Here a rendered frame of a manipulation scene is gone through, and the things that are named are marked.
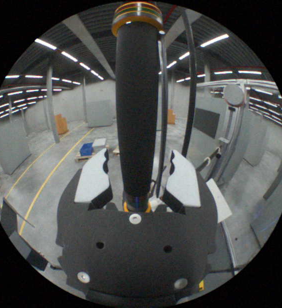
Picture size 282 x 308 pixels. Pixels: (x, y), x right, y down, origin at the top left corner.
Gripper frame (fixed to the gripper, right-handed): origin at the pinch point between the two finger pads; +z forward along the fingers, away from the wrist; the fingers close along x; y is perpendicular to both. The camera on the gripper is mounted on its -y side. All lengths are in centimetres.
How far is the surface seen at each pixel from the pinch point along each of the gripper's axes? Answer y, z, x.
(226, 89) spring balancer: -24, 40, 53
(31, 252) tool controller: 44, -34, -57
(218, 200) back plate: 32, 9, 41
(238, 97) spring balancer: -21, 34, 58
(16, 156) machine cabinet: 111, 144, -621
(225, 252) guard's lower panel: 74, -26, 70
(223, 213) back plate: 33, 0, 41
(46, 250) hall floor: 166, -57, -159
